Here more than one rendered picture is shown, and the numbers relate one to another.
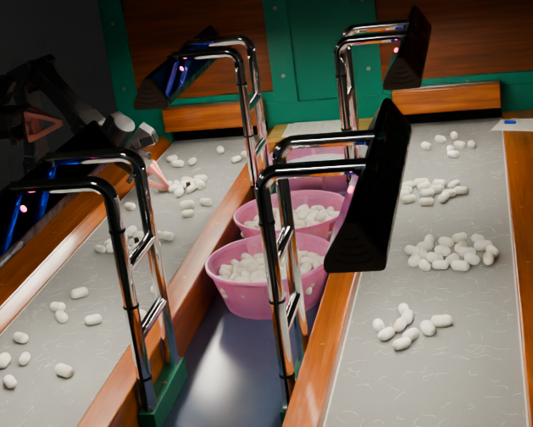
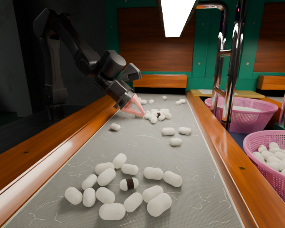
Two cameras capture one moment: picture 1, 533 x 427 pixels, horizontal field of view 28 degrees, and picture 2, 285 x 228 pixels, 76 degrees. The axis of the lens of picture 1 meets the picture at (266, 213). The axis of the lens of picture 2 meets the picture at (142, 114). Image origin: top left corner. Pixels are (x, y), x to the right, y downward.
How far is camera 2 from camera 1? 2.15 m
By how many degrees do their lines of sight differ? 6
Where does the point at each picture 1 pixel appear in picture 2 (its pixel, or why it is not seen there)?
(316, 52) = not seen: hidden behind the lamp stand
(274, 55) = (196, 51)
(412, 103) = (274, 83)
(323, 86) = not seen: hidden behind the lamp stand
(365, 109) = (240, 86)
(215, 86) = (161, 66)
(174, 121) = (138, 81)
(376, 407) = not seen: outside the picture
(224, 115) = (166, 80)
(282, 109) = (195, 82)
